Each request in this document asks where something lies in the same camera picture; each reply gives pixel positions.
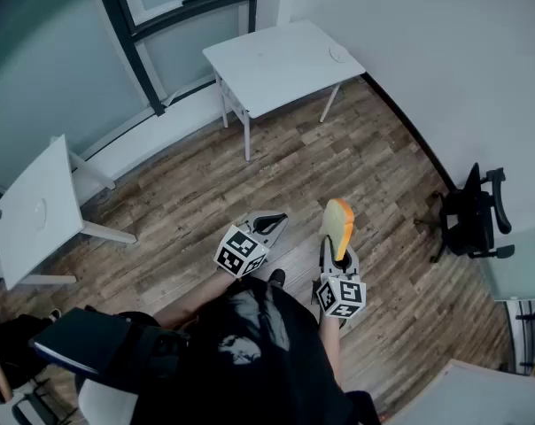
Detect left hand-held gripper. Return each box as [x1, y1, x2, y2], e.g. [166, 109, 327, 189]
[213, 211, 290, 279]

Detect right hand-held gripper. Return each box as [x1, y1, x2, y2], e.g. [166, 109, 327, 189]
[311, 235, 368, 329]

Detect yellow sponge block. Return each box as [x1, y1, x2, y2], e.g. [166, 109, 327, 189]
[318, 197, 355, 260]

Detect person's left forearm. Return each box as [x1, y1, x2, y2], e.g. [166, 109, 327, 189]
[153, 270, 244, 330]

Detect person's right forearm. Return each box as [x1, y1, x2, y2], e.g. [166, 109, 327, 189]
[316, 311, 345, 389]

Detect black office chair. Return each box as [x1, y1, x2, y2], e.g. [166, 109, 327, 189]
[429, 162, 516, 264]

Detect person's dark trousers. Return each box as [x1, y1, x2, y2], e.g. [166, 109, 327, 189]
[345, 390, 384, 425]

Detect white square table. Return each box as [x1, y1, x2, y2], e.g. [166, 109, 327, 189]
[201, 19, 367, 162]

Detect glass top table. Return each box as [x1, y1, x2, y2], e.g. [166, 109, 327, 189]
[474, 223, 535, 376]

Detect white table with rounded corner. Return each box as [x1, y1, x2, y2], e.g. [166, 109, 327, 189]
[384, 359, 535, 425]

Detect black flat box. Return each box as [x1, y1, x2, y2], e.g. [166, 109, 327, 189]
[29, 306, 136, 376]

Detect white rectangular table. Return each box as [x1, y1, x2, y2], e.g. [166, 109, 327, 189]
[0, 134, 138, 290]

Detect white chair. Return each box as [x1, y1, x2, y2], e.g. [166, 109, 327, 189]
[76, 377, 140, 425]

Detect black bag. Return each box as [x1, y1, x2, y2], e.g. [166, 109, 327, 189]
[0, 312, 58, 405]

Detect black window frame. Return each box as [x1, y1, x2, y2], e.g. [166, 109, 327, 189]
[92, 0, 260, 117]

